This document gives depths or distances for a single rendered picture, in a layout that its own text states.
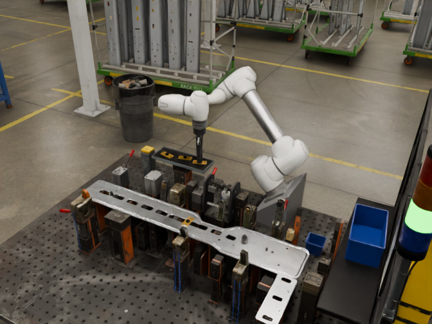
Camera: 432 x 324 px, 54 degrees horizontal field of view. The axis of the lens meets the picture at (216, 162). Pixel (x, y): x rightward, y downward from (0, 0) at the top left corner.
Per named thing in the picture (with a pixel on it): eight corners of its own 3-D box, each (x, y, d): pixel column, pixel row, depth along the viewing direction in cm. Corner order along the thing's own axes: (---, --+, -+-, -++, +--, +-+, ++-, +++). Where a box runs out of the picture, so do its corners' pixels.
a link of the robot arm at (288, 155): (288, 175, 283) (315, 157, 275) (282, 177, 268) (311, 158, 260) (227, 81, 294) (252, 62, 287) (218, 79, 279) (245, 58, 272)
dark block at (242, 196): (232, 253, 255) (235, 197, 232) (237, 246, 260) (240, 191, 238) (240, 256, 253) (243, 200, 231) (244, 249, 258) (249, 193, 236)
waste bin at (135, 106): (108, 140, 514) (100, 83, 475) (134, 123, 554) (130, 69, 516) (141, 150, 494) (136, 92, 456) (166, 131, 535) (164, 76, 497)
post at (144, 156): (144, 207, 291) (139, 152, 268) (150, 201, 297) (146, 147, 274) (153, 210, 288) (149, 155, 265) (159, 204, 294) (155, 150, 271)
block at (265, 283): (249, 326, 211) (252, 287, 197) (257, 310, 220) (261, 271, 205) (267, 333, 208) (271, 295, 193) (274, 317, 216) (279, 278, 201)
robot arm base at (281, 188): (270, 191, 297) (266, 186, 296) (294, 180, 282) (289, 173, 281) (260, 206, 283) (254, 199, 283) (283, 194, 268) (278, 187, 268)
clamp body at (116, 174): (114, 217, 281) (108, 172, 262) (125, 208, 290) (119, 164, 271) (126, 222, 278) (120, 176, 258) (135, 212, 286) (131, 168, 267)
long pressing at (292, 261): (74, 198, 251) (74, 196, 250) (99, 179, 268) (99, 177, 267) (297, 282, 199) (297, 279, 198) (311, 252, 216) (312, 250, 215)
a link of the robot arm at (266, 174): (266, 188, 291) (247, 162, 289) (287, 173, 285) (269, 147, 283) (263, 195, 276) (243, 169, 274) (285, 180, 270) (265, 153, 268)
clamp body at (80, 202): (74, 252, 253) (64, 204, 234) (91, 238, 264) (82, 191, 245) (88, 258, 249) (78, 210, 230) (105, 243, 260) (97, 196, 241)
